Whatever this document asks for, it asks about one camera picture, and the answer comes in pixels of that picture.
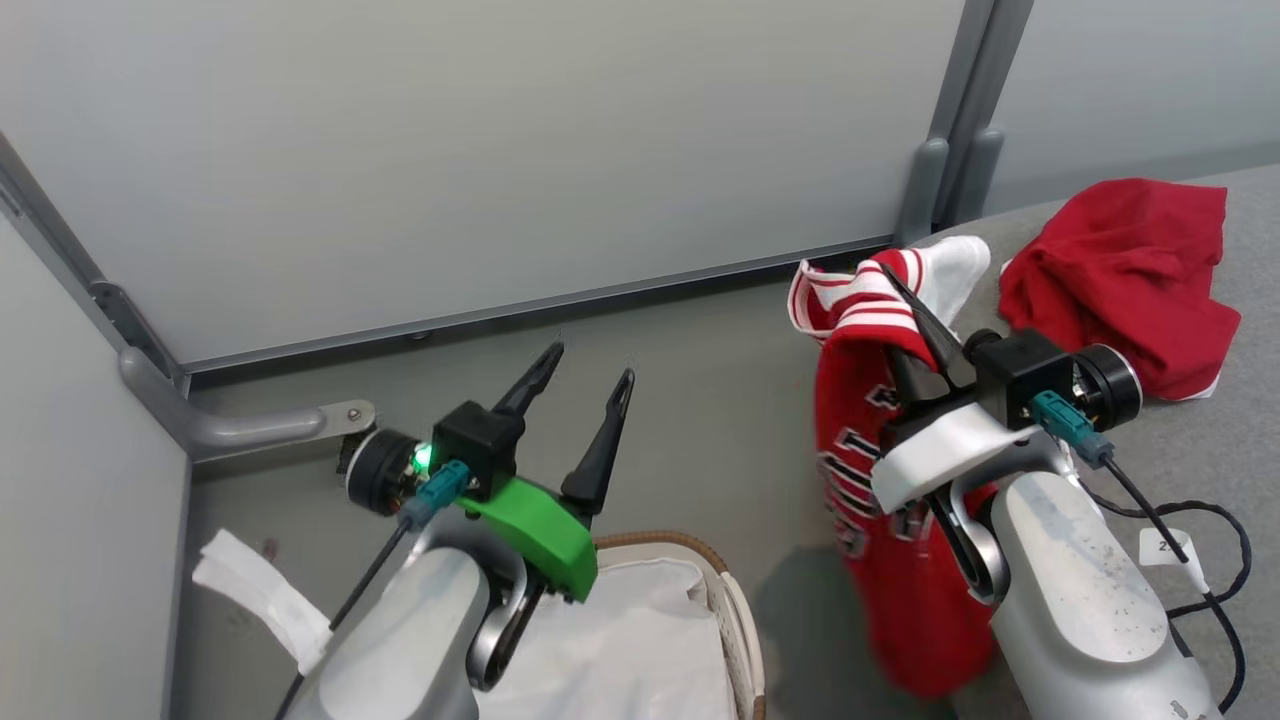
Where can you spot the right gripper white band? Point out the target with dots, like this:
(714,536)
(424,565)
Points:
(940,450)

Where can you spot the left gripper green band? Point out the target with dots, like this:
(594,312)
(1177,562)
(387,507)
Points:
(540,530)

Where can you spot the red jersey with black print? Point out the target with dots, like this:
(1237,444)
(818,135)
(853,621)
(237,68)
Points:
(850,400)

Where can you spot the plain red shirt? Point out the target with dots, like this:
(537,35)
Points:
(1120,260)

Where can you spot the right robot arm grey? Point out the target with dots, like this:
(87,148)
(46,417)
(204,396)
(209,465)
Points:
(1080,580)

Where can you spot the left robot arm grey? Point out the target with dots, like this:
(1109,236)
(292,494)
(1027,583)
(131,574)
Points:
(420,630)

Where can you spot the grey fabric sofa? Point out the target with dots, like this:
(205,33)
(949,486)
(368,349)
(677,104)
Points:
(1250,450)

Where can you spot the black caster wheel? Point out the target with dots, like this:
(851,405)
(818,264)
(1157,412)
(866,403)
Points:
(345,455)

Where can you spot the white basket liner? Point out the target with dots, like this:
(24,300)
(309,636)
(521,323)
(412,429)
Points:
(620,640)

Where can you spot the grey metal partition foot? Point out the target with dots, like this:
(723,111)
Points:
(230,425)

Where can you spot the white fabric strip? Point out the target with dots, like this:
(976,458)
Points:
(260,595)

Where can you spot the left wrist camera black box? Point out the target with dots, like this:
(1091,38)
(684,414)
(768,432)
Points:
(480,445)

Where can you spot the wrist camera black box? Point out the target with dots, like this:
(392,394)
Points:
(1025,375)
(480,445)

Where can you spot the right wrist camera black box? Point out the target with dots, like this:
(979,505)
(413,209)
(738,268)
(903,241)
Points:
(1025,375)

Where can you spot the grey partition bottom rail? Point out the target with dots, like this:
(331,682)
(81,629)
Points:
(550,300)

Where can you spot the grey rounded post sleeve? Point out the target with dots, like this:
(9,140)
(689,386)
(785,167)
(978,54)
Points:
(922,195)
(978,175)

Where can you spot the grey double partition post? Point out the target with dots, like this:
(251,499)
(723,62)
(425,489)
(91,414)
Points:
(975,80)

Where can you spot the grey post with black brackets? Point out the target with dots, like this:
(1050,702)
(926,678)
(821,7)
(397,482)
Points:
(70,260)

